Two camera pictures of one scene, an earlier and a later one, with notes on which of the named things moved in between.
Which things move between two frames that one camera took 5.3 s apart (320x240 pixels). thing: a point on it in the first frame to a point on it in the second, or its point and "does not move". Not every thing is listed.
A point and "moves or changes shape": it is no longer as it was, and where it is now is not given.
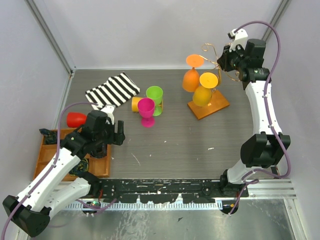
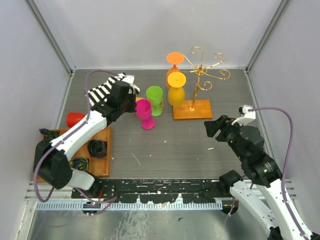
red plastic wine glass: [76, 119] does not move
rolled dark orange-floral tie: [50, 137] does not move
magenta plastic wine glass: [146, 107] moves or changes shape
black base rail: [191, 190] does not move
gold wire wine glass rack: [218, 101] to [198, 109]
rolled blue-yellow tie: [82, 166] does not move
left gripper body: [108, 135] to [129, 105]
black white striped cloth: [114, 91] does not move
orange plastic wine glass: [190, 80] to [174, 58]
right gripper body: [232, 60] to [232, 134]
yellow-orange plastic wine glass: [202, 95] to [176, 93]
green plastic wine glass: [156, 93] does not move
